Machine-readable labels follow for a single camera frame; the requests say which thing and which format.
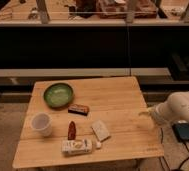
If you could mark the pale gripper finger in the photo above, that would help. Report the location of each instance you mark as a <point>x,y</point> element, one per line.
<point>144,114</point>

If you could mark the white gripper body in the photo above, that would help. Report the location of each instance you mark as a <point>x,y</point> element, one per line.
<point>154,115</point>

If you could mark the white carton box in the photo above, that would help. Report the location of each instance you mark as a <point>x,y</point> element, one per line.
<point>76,147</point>

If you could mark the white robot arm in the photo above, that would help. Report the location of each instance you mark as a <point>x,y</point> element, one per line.
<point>175,107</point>

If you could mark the green ceramic bowl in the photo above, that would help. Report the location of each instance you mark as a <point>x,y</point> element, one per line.
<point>58,95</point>

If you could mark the black box on floor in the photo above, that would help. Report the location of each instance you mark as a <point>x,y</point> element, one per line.
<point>181,131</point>

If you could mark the long wooden bench shelf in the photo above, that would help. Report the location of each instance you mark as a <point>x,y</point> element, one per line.
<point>29,76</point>

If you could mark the small white cube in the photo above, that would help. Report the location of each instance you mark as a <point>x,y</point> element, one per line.
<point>98,145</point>

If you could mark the brown snack bar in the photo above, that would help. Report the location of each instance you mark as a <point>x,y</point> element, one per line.
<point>78,109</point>

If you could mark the wooden table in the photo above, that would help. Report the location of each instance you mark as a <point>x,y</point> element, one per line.
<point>116,101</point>

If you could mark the white plastic cup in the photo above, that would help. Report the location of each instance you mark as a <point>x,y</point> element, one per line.
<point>41,123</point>

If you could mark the brown tray on counter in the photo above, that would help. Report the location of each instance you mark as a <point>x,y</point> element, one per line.
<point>118,9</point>

